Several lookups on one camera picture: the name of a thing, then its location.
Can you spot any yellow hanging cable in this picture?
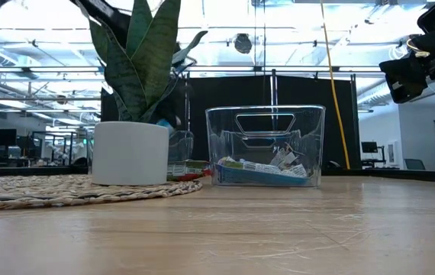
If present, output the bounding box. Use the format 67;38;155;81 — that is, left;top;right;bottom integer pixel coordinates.
318;0;352;170

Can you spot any black partition screen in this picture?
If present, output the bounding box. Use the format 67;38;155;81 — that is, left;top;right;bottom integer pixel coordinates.
100;74;359;173

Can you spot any green snake plant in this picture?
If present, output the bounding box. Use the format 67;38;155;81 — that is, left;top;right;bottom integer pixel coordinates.
76;0;209;124

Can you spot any red green granola bar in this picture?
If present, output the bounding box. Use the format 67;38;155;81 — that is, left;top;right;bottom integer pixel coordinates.
166;159;213;183

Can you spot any black computer monitor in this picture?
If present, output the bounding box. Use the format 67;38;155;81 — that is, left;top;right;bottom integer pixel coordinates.
0;128;18;148

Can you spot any grey office chair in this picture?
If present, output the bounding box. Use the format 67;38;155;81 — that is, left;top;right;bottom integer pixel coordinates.
404;158;427;171

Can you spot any black ceiling cable reel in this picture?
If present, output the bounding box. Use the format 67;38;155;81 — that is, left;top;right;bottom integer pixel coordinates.
234;33;253;55

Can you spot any blue white granola bar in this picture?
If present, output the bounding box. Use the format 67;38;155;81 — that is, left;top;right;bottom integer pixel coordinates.
213;162;312;187

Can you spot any clear plastic bin with handle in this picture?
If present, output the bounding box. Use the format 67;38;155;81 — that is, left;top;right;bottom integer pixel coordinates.
205;105;327;188

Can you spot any white round plant pot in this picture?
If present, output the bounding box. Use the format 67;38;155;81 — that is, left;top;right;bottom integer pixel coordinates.
91;121;170;187

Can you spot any wide clear plastic bin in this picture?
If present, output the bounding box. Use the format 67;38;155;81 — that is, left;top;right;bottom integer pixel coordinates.
168;129;195;163

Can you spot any round woven straw mat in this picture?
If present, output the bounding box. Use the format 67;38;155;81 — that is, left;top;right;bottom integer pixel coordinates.
0;173;204;212

